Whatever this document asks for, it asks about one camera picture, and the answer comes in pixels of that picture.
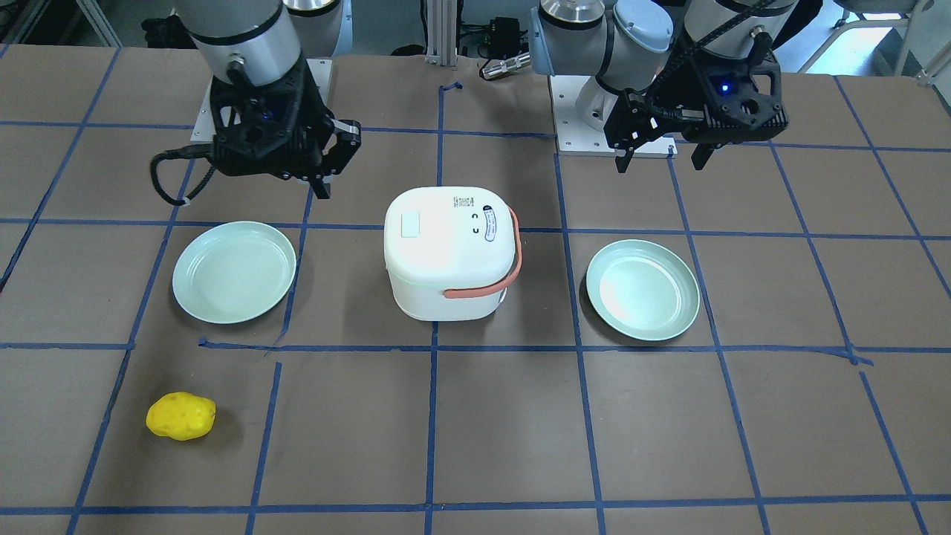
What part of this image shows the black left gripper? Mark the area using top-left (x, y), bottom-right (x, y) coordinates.
top-left (603, 52), bottom-right (789, 174)

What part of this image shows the aluminium frame post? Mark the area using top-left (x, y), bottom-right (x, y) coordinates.
top-left (421, 1), bottom-right (461, 70)

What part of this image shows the green plate near right arm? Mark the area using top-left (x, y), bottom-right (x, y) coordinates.
top-left (171, 221), bottom-right (296, 325)

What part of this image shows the yellow toy potato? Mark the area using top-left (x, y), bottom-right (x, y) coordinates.
top-left (146, 392), bottom-right (217, 441)

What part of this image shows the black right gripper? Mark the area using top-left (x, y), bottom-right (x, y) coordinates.
top-left (210, 56), bottom-right (361, 200)

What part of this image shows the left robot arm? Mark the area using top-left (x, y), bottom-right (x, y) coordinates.
top-left (529, 1), bottom-right (795, 173)

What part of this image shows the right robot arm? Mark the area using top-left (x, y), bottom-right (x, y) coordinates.
top-left (149, 1), bottom-right (361, 206)

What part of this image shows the green plate near left arm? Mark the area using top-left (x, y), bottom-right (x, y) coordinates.
top-left (585, 239), bottom-right (701, 342)

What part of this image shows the white rice cooker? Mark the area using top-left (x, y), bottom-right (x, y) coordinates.
top-left (383, 187), bottom-right (523, 322)

